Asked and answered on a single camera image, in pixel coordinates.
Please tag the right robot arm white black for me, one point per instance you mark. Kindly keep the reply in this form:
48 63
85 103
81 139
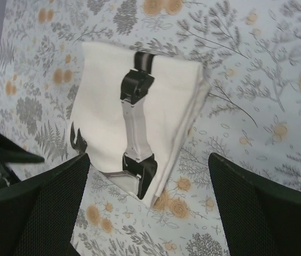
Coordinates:
3 157

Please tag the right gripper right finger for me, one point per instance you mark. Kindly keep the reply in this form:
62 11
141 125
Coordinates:
259 216

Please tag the floral table mat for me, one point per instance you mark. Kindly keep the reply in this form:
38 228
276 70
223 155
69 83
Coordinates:
252 115

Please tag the white t shirt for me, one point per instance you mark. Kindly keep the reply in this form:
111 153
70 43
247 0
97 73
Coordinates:
132 114

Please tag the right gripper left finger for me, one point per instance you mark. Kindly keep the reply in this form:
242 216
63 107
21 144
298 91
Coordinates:
38 215

